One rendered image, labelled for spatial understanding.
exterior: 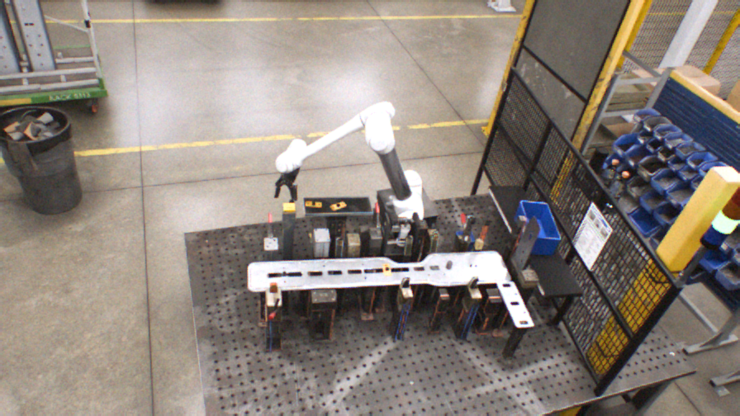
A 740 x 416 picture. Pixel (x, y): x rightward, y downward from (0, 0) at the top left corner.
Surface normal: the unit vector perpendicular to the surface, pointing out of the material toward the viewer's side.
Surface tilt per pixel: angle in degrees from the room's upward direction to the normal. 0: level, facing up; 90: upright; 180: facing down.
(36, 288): 0
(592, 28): 90
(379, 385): 0
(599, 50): 91
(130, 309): 0
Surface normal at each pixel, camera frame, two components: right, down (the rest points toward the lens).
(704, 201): -0.98, 0.02
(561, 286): 0.12, -0.75
